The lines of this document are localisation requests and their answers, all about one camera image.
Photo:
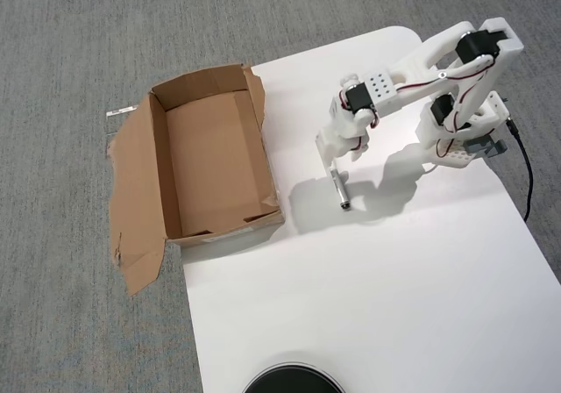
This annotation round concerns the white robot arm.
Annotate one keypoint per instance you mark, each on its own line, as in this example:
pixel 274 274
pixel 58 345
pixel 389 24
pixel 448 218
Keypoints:
pixel 381 88

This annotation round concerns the open brown cardboard box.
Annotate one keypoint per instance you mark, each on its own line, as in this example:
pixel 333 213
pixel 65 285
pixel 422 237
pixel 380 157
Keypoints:
pixel 210 160

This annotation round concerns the black round object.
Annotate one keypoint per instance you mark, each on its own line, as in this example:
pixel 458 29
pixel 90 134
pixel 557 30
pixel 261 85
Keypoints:
pixel 291 377

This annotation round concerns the small white strip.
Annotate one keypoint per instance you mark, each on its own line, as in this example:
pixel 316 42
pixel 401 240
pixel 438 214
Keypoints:
pixel 120 111

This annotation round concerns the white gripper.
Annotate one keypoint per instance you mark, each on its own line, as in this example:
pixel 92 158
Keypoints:
pixel 337 144

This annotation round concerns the white marker pen black cap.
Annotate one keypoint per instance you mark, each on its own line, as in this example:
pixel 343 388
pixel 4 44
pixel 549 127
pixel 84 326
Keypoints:
pixel 341 195

